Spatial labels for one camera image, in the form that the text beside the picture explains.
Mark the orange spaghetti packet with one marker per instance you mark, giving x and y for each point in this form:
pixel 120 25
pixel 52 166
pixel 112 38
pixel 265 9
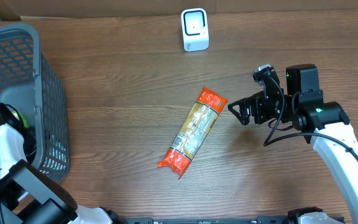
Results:
pixel 194 131

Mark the grey plastic shopping basket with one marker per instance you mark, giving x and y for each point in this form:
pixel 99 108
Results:
pixel 28 83

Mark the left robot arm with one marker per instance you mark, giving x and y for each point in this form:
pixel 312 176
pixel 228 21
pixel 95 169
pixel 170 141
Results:
pixel 26 194

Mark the cardboard back panel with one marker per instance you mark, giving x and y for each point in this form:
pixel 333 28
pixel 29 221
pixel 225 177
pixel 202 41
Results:
pixel 11 10

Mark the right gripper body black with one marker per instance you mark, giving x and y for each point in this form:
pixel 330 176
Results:
pixel 267 109

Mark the green tea carton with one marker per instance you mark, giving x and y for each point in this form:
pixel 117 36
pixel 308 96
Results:
pixel 23 119

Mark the white barcode scanner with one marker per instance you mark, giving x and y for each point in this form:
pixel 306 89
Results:
pixel 195 32

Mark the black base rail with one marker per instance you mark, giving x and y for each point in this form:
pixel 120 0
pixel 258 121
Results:
pixel 262 219

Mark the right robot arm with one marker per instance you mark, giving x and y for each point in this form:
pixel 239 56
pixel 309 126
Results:
pixel 325 126

